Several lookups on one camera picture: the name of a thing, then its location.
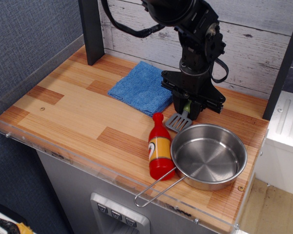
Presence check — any dark upright post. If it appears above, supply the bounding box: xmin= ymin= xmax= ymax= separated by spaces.
xmin=78 ymin=0 xmax=105 ymax=65
xmin=262 ymin=33 xmax=293 ymax=120

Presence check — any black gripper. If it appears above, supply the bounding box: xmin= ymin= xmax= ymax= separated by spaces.
xmin=161 ymin=68 xmax=226 ymax=120

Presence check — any stainless steel pan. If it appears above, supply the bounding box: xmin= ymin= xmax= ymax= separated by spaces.
xmin=134 ymin=123 xmax=249 ymax=208

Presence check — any dark right upright post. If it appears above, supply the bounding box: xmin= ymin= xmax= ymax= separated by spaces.
xmin=262 ymin=33 xmax=293 ymax=120

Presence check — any clear acrylic table guard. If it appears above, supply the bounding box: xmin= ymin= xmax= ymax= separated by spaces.
xmin=0 ymin=37 xmax=268 ymax=234

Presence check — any grey cabinet with button panel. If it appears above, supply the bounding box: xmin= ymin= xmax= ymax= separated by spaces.
xmin=35 ymin=149 xmax=220 ymax=234

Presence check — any black braided hose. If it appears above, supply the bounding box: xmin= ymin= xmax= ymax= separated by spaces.
xmin=0 ymin=214 xmax=21 ymax=234

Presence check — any dark left upright post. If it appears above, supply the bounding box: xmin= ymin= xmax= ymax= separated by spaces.
xmin=78 ymin=0 xmax=105 ymax=65

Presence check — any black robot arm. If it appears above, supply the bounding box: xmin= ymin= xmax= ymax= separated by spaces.
xmin=101 ymin=0 xmax=229 ymax=120

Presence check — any blue folded cloth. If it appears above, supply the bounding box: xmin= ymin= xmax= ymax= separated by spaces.
xmin=107 ymin=61 xmax=172 ymax=117

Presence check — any red toy sauce bottle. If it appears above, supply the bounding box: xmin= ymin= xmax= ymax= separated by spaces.
xmin=148 ymin=113 xmax=175 ymax=180

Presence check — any green handled grey spatula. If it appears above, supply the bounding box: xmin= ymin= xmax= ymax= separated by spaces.
xmin=165 ymin=100 xmax=192 ymax=132

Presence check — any white ribbed side shelf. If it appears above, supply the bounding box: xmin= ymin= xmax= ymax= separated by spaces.
xmin=254 ymin=91 xmax=293 ymax=194

